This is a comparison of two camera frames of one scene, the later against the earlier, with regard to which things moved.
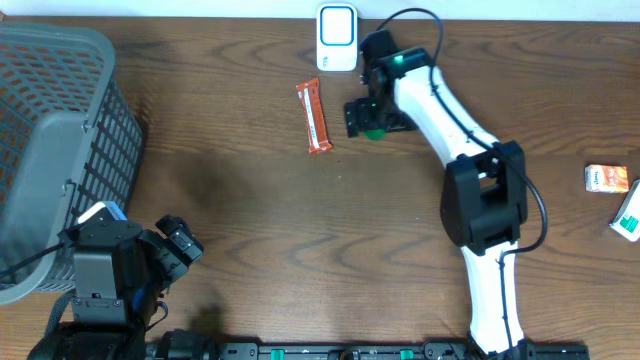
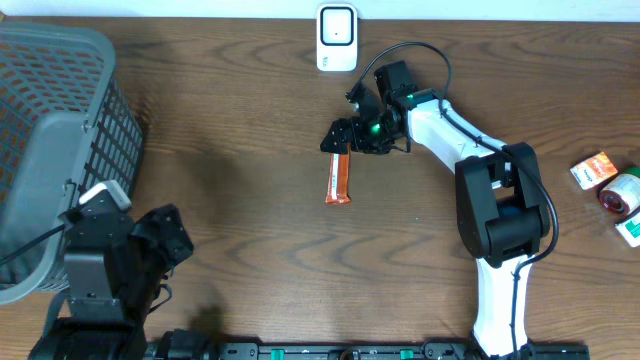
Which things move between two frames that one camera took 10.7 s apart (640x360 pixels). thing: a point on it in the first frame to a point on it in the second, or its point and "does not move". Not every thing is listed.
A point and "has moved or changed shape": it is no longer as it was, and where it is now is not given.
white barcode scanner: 336,37 does not move
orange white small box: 606,179 to 594,170
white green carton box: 627,219 does not move
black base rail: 187,344 does not move
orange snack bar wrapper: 315,122 to 338,189
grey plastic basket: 69,143 does not move
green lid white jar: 376,134 has moved or changed shape
